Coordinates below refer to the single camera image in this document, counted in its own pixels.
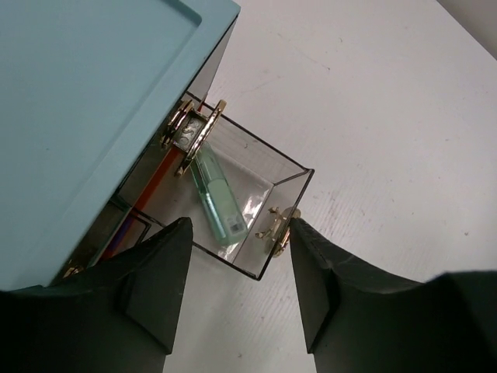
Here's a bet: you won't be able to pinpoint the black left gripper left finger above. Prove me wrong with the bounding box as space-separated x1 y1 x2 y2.
1 218 193 372

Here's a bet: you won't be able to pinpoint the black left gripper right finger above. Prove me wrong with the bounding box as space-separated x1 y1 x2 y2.
290 218 496 372

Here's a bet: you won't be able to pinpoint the green correction tape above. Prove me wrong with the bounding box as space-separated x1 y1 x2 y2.
190 142 248 246

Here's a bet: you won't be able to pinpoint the clear drawer with gold knob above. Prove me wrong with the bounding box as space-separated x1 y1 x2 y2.
160 99 227 177

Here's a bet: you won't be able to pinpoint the blue orange drawer box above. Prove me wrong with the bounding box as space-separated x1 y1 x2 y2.
1 1 240 291

